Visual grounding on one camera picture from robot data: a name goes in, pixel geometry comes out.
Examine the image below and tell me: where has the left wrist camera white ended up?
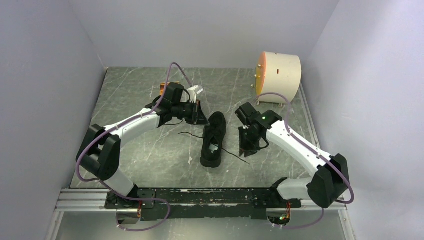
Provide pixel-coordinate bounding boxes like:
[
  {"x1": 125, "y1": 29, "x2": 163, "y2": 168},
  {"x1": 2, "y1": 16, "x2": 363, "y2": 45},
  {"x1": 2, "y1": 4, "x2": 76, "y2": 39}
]
[{"x1": 186, "y1": 85, "x2": 204, "y2": 103}]

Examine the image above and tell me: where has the aluminium frame rail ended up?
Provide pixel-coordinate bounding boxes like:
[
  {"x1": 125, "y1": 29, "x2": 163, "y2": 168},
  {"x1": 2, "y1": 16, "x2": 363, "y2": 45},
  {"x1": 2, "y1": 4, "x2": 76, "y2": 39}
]
[{"x1": 47, "y1": 189, "x2": 356, "y2": 240}]

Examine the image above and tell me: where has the cream cylinder orange lid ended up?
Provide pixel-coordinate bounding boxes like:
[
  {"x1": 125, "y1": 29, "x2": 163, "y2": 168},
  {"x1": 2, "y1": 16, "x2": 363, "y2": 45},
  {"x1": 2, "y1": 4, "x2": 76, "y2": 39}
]
[{"x1": 254, "y1": 51, "x2": 302, "y2": 107}]

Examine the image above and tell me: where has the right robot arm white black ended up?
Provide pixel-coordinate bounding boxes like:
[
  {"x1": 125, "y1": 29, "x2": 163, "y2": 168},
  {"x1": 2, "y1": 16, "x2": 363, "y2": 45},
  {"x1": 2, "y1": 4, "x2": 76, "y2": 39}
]
[{"x1": 235, "y1": 103, "x2": 350, "y2": 209}]

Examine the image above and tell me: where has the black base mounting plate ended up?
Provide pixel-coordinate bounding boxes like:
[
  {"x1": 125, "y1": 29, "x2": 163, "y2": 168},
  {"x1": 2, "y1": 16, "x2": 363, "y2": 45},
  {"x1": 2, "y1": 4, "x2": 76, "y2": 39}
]
[{"x1": 104, "y1": 187, "x2": 301, "y2": 221}]

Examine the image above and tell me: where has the black sneaker shoe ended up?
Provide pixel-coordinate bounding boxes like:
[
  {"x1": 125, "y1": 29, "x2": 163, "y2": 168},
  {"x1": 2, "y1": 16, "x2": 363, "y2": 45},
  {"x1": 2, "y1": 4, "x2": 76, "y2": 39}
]
[{"x1": 200, "y1": 111, "x2": 227, "y2": 168}]

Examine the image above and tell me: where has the orange book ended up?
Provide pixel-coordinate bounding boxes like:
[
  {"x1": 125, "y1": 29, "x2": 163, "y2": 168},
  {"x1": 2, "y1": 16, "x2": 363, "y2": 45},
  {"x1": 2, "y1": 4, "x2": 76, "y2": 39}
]
[{"x1": 159, "y1": 81, "x2": 180, "y2": 95}]

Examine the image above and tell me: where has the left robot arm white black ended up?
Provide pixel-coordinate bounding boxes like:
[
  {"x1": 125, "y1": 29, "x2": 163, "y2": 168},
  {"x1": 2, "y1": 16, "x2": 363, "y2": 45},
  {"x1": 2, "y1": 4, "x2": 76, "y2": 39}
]
[{"x1": 75, "y1": 82, "x2": 209, "y2": 208}]

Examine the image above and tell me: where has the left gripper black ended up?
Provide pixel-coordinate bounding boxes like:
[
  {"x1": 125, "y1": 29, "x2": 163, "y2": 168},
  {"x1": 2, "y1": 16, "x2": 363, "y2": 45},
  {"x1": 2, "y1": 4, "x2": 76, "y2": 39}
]
[{"x1": 172, "y1": 99, "x2": 210, "y2": 126}]

